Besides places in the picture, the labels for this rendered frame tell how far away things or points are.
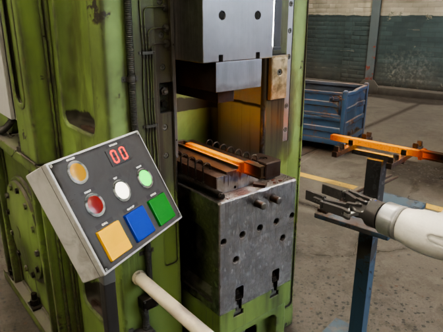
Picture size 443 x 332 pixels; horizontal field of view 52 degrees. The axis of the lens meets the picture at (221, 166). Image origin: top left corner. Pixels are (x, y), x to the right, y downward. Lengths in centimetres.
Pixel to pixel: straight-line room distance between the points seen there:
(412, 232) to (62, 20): 132
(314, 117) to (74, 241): 440
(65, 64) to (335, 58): 830
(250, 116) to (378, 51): 757
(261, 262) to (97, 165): 84
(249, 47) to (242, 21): 9
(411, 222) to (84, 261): 78
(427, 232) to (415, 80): 804
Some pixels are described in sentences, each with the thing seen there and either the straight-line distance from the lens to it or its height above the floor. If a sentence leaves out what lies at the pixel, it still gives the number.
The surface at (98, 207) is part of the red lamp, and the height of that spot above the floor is 108.
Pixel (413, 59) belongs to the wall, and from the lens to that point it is 915.
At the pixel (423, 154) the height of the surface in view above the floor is 103.
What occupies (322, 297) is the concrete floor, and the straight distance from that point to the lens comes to 271.
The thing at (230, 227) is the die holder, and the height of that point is 81.
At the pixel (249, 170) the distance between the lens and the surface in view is 159.
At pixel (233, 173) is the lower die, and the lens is 159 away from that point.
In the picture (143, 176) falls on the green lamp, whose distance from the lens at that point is 124.
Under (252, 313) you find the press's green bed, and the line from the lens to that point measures 187.
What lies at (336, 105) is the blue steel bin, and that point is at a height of 55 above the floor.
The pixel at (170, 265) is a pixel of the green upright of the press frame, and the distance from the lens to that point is 175.
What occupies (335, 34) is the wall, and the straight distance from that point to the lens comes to 974.
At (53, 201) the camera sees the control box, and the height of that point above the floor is 112.
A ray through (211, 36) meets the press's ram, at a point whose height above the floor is 144.
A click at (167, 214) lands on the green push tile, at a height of 99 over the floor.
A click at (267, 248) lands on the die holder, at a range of 176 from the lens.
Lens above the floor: 151
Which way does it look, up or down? 19 degrees down
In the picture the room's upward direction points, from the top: straight up
